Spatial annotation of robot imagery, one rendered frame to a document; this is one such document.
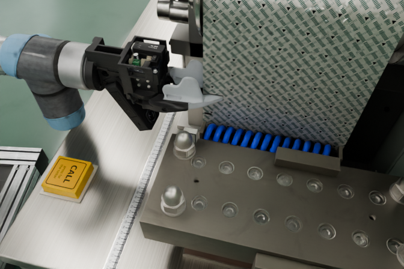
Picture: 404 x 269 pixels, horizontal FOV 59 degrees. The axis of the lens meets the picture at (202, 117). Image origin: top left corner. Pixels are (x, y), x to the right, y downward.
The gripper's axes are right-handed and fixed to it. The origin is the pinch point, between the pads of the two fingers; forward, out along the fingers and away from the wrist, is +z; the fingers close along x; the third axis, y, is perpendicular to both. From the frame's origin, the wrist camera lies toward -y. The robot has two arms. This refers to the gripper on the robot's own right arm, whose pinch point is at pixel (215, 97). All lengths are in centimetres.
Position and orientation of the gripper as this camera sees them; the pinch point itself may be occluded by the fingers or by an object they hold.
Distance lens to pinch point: 56.2
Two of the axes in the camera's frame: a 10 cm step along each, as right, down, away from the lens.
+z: 9.7, 1.8, -1.5
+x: 2.3, -7.4, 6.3
